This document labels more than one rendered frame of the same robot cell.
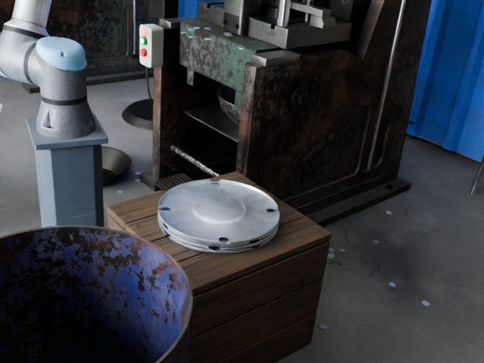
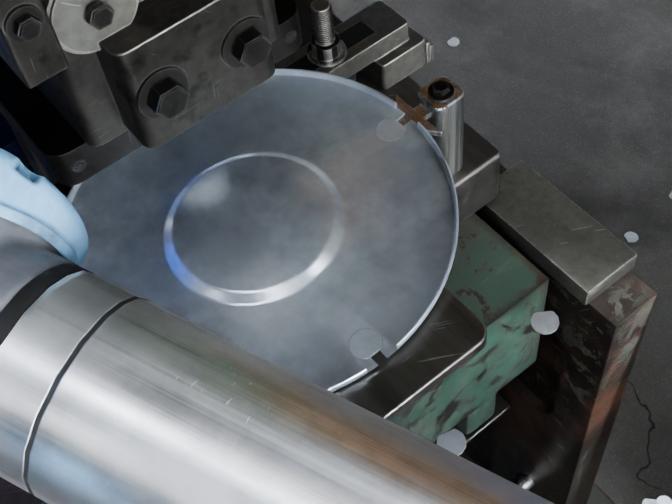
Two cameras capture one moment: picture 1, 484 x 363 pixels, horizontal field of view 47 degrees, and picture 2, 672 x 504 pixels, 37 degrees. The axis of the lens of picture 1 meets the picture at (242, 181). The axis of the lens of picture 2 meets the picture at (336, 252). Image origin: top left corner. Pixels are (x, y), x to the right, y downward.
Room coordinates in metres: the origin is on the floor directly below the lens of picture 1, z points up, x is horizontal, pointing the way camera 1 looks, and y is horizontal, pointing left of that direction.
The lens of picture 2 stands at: (1.71, 0.45, 1.36)
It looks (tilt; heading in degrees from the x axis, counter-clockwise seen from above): 55 degrees down; 282
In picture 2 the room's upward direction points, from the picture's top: 9 degrees counter-clockwise
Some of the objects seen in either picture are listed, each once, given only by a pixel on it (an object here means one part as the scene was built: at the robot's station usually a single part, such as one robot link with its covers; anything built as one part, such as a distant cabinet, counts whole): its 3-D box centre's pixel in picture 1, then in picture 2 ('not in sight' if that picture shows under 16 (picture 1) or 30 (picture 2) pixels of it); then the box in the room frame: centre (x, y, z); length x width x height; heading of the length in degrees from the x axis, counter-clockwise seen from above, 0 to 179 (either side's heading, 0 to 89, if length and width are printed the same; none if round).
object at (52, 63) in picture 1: (60, 67); not in sight; (1.39, 0.49, 0.62); 0.13 x 0.12 x 0.14; 68
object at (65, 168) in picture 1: (70, 199); not in sight; (1.39, 0.49, 0.23); 0.19 x 0.19 x 0.45; 27
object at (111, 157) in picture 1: (92, 169); not in sight; (1.95, 0.59, 0.04); 0.30 x 0.30 x 0.07
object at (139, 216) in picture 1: (214, 277); not in sight; (1.16, 0.05, 0.18); 0.40 x 0.38 x 0.35; 131
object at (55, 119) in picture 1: (65, 110); not in sight; (1.39, 0.49, 0.50); 0.15 x 0.15 x 0.10
